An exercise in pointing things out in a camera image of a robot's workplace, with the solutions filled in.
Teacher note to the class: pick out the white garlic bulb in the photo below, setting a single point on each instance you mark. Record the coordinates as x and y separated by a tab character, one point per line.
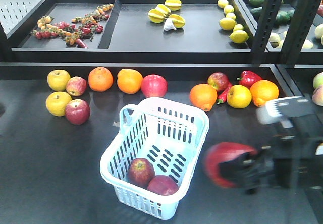
169	25

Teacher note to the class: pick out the yellow apple front left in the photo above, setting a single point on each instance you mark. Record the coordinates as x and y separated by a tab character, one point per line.
56	103

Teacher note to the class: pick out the yellow starfruit bunch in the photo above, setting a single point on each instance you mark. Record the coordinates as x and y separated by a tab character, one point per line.
163	11

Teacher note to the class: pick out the big red apple left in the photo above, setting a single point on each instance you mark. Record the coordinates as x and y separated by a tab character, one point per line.
154	86

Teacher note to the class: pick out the red bell pepper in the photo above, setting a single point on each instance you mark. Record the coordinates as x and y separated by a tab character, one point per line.
248	78

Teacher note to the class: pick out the pink green peach front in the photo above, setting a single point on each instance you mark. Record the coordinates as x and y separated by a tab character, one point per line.
317	97

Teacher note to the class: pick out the dark red apple corner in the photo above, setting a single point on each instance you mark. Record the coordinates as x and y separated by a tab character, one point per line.
221	153

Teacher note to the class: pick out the dark red striped apple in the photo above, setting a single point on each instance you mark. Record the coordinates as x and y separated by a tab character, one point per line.
140	172

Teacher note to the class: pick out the orange fruit centre left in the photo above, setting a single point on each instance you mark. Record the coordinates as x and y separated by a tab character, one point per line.
203	96

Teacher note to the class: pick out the dark red apple left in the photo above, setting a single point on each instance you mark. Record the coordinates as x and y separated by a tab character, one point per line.
77	111

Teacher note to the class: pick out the light blue plastic basket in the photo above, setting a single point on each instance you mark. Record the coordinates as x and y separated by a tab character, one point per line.
170	135

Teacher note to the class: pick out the pink green peach back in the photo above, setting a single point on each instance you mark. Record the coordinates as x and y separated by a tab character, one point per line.
317	80

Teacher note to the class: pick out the small red chili pepper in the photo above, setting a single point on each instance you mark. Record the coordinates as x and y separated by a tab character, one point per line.
222	98

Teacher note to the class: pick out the red yellow apple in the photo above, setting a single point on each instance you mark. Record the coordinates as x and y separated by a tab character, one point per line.
219	81

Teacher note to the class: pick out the orange fruit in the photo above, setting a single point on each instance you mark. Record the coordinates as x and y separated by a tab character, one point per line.
263	91
129	81
203	96

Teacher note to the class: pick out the yellow apple back left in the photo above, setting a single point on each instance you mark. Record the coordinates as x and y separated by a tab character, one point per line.
57	79

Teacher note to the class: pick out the black shelf upright post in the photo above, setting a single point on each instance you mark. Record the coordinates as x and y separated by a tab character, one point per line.
282	26

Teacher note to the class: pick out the orange fruit centre right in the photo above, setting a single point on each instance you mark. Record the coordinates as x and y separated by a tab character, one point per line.
263	91

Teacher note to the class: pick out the white perforated panel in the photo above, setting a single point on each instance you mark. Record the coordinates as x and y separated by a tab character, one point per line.
13	11

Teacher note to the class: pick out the pink green peach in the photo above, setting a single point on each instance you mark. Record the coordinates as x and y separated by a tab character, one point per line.
317	97
317	80

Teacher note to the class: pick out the pink striped apple left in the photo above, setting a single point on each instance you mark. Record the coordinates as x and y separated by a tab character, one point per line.
76	86

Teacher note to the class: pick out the cherry tomato vine pile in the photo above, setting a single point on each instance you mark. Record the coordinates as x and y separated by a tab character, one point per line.
75	32

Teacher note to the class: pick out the large orange far left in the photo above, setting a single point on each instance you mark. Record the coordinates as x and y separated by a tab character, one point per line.
100	79

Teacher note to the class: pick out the yellow lemon pile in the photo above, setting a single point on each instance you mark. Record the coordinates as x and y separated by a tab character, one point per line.
229	23

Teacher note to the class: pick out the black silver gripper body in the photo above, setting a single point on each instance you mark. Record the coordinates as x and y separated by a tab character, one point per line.
294	146

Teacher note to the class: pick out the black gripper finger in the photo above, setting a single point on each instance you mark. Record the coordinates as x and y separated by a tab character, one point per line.
246	172

